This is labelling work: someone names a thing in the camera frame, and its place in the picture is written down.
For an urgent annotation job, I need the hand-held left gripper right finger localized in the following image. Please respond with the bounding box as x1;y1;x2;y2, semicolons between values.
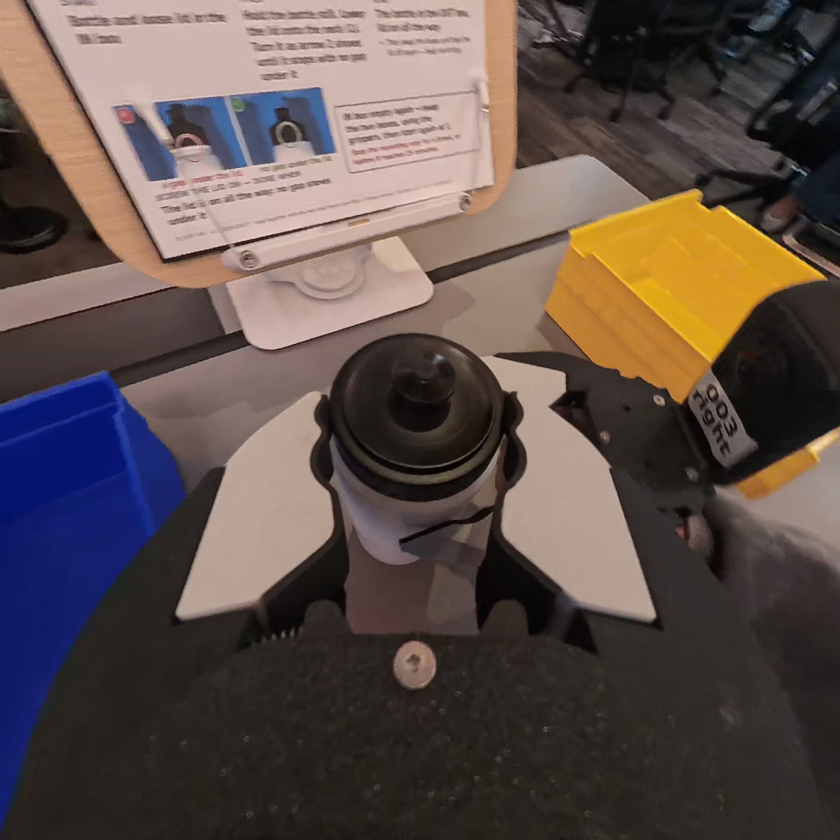
476;390;658;635

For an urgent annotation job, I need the yellow plastic bin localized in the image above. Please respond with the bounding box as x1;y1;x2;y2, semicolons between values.
543;188;840;501

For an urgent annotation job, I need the black pole stand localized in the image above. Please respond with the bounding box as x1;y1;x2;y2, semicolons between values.
0;200;68;256

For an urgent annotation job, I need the blue plastic bin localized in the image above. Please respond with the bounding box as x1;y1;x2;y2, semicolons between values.
0;369;189;788

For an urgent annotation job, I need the instruction board on stand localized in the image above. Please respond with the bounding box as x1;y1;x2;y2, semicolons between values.
26;0;497;261

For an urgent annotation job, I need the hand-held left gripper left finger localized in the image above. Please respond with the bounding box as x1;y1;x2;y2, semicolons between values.
174;390;347;630

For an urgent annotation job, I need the white plastic bottle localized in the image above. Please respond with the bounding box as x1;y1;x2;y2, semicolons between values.
330;438;494;567

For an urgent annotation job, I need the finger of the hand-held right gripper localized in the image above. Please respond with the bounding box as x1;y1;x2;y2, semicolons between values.
398;505;494;565
481;351;593;406

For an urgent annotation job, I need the wooden instruction board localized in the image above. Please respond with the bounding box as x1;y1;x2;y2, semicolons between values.
0;0;521;291

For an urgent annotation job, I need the black bottle lid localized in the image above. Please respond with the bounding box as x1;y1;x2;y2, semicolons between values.
327;332;508;491

